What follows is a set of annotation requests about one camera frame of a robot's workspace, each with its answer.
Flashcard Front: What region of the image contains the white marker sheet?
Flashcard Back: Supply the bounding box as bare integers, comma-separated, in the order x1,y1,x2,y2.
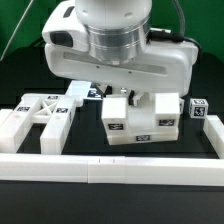
66,80,101,100

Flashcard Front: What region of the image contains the white tagged cube right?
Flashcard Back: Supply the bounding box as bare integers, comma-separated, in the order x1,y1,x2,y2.
189,98,209,119

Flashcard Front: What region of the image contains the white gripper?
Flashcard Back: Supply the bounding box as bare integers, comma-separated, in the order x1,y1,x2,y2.
42,0,199,107

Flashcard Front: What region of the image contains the white chair back frame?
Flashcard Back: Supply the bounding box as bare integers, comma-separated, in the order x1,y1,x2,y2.
0,94,84,155

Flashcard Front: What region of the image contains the white U-shaped obstacle fence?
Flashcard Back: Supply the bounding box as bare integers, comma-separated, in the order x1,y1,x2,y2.
0,108,224,187

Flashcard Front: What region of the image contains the white chair seat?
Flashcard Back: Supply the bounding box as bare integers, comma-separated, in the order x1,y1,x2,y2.
105,95,179,145

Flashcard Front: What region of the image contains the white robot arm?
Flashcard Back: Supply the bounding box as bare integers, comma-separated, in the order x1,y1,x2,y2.
42,0,198,97

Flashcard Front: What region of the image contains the thin white rod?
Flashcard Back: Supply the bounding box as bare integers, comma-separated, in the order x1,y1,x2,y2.
0,0,35,61

